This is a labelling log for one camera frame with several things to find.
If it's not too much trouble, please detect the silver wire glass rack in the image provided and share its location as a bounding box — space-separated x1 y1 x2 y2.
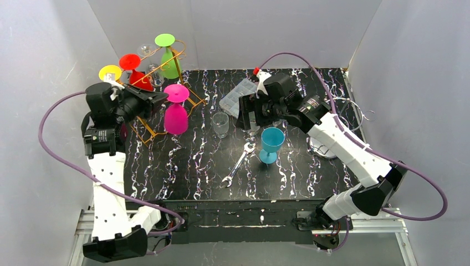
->
308 96 376 160

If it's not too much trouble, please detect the purple cable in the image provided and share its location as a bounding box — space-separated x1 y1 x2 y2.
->
258 52 449 255
38 91 185 255

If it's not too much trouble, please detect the silver combination wrench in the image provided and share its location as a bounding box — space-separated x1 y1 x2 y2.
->
221 142 256 188

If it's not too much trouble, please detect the aluminium frame rail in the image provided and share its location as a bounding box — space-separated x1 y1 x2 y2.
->
69 106 417 266

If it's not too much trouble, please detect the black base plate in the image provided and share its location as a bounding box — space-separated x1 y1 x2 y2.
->
134 203 353 246

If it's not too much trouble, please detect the red wine glass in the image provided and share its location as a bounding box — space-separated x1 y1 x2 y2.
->
119 54 154 91

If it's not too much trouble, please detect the pink wine glass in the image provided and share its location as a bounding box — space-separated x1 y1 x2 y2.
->
164 84 190 135

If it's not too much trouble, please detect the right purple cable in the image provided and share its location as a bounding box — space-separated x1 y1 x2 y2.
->
258 52 449 255

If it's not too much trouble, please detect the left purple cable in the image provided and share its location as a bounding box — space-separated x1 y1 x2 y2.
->
38 91 185 255

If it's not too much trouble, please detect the clear tumbler glass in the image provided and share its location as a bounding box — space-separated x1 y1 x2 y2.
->
212 112 229 139

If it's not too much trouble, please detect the blue wine glass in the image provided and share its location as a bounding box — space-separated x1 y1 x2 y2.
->
259 127 285 164

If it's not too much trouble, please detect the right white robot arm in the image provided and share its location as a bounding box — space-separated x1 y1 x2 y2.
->
236 68 407 228

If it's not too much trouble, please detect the gold wire glass rack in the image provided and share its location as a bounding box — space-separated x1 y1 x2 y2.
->
117 39 207 146

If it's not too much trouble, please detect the clear wine glass rear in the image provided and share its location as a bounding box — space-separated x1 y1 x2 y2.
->
137 44 163 87

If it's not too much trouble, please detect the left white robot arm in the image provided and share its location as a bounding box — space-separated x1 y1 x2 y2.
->
81 71 168 263

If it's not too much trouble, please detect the green wine glass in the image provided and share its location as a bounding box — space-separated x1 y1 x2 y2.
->
155 33 181 79

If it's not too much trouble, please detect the clear plastic screw box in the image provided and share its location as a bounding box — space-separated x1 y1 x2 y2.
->
219 78 257 118

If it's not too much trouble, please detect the orange glass yellow foot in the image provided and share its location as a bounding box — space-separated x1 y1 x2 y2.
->
98 65 122 81

